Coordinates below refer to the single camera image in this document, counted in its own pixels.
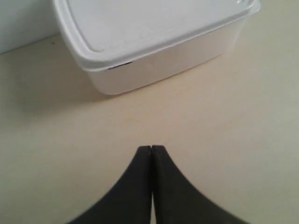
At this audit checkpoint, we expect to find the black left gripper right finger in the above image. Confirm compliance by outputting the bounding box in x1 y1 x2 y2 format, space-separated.
151 145 244 224

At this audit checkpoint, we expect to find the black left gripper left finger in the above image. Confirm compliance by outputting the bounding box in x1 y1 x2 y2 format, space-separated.
70 146 152 224

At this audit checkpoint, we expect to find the white lidded plastic container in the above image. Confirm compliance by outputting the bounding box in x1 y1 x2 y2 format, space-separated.
52 0 261 95

